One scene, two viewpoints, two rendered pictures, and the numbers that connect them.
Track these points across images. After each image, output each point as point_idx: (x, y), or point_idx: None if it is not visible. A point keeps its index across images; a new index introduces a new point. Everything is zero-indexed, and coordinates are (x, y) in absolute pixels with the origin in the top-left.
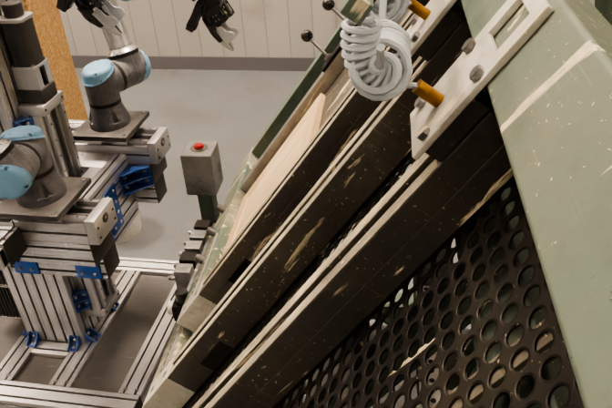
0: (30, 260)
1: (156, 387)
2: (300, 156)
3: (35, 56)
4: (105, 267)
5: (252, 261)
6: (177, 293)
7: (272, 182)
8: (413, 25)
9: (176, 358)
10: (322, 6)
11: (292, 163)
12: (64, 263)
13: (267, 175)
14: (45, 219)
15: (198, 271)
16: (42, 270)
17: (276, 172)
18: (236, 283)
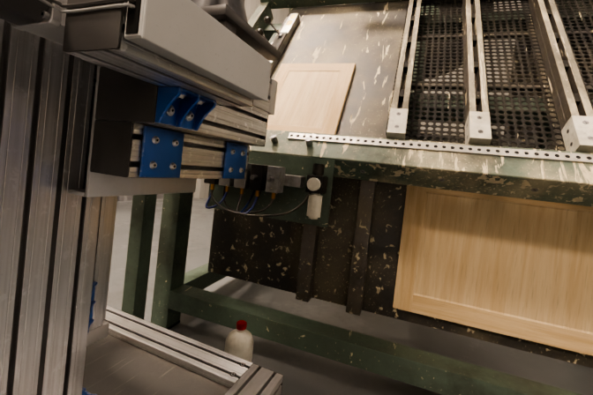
0: (207, 131)
1: (485, 124)
2: (405, 39)
3: None
4: (248, 160)
5: (469, 52)
6: (321, 164)
7: (316, 93)
8: None
9: (475, 108)
10: (267, 19)
11: (335, 75)
12: (242, 139)
13: (281, 103)
14: (273, 50)
15: (313, 151)
16: (182, 171)
17: (306, 92)
18: (471, 61)
